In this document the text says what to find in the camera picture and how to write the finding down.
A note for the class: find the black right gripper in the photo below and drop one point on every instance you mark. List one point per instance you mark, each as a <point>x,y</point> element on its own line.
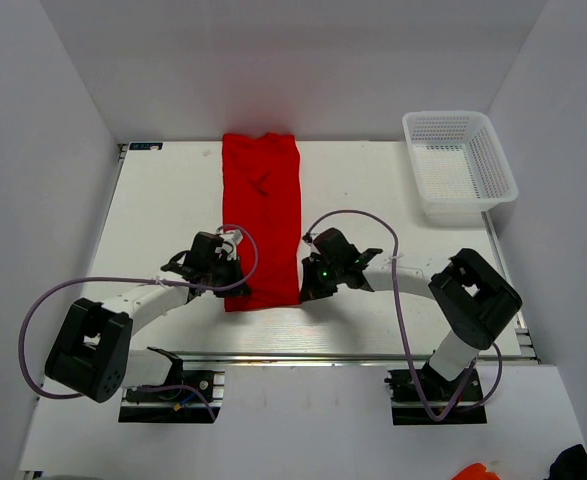
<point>312,290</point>

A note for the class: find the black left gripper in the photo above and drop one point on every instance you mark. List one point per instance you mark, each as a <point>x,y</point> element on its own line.
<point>235,265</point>

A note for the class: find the red t-shirt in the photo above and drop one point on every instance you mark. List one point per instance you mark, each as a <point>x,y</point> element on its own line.
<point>262,194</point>

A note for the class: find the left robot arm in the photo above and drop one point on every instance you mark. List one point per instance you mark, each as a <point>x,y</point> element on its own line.
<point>92,354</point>

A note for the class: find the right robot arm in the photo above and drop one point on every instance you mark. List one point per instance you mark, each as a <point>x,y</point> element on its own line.
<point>476,301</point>

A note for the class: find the dark blue table label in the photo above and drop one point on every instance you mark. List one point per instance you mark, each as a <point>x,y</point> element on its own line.
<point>145,146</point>

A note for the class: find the white plastic mesh basket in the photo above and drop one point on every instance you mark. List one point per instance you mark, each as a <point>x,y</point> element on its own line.
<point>458,162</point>

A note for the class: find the orange object at bottom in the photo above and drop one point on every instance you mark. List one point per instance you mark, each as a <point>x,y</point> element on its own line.
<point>476,471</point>

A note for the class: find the dark cloth at corner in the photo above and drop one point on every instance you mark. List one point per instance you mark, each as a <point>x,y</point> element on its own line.
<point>571,464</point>

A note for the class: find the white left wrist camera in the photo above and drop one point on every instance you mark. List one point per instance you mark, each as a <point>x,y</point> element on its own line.
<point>231,238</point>

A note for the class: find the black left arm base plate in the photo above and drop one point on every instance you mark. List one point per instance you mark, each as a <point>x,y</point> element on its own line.
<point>187,397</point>

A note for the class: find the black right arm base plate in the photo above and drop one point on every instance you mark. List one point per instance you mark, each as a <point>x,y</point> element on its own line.
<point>408,410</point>

